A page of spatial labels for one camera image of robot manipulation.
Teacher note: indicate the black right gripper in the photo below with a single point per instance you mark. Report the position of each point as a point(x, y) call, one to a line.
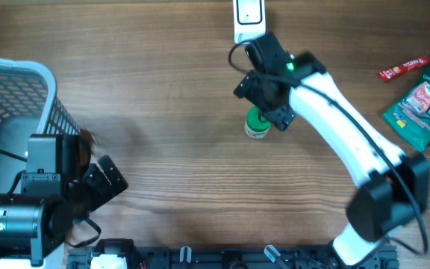
point(249, 89)

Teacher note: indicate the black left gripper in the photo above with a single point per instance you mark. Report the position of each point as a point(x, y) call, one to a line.
point(105, 191)

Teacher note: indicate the jar with green lid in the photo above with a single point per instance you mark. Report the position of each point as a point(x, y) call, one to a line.
point(256, 125)

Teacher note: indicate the red tissue pack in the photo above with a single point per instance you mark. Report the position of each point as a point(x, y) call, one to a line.
point(419, 98)

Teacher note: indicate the red coffee stick sachet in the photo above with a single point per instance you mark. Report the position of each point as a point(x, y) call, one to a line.
point(396, 71)

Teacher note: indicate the green gloves packet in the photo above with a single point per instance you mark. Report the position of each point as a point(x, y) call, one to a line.
point(413, 127)

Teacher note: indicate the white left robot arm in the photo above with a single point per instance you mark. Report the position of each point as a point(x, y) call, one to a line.
point(57, 192)

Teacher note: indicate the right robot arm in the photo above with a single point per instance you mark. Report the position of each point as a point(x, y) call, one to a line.
point(392, 188)

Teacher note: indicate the white barcode scanner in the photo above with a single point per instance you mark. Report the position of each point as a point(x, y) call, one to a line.
point(249, 19)

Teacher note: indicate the grey plastic basket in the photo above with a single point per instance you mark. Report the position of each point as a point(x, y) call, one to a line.
point(28, 104)

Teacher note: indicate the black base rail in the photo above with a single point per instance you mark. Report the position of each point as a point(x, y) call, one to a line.
point(123, 253)

